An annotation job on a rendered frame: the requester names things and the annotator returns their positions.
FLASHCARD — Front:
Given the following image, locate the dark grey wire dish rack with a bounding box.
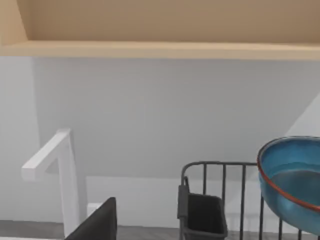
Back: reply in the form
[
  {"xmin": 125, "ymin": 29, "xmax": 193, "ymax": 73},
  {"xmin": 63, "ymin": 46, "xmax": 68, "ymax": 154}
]
[{"xmin": 180, "ymin": 161, "xmax": 320, "ymax": 240}]

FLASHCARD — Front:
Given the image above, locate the pale wooden open shelf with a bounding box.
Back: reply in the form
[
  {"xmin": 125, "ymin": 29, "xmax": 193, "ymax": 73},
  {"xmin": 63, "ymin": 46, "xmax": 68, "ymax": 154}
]
[{"xmin": 0, "ymin": 0, "xmax": 320, "ymax": 61}]

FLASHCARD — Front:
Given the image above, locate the white tall tap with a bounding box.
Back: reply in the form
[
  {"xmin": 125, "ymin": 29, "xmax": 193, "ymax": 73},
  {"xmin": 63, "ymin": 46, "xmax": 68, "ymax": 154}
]
[{"xmin": 21, "ymin": 128, "xmax": 87, "ymax": 240}]

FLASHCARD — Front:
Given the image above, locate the blue bowl with red rim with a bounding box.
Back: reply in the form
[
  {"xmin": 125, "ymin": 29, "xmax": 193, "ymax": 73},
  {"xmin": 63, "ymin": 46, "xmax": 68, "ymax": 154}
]
[{"xmin": 257, "ymin": 136, "xmax": 320, "ymax": 237}]

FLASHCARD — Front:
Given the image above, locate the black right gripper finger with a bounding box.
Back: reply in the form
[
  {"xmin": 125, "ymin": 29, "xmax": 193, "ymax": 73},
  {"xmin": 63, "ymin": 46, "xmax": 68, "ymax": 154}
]
[{"xmin": 64, "ymin": 196, "xmax": 118, "ymax": 240}]

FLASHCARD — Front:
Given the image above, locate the dark grey cutlery holder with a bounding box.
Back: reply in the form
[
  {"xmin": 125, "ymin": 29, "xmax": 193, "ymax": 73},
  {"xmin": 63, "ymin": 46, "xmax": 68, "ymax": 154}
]
[{"xmin": 177, "ymin": 184, "xmax": 229, "ymax": 239}]

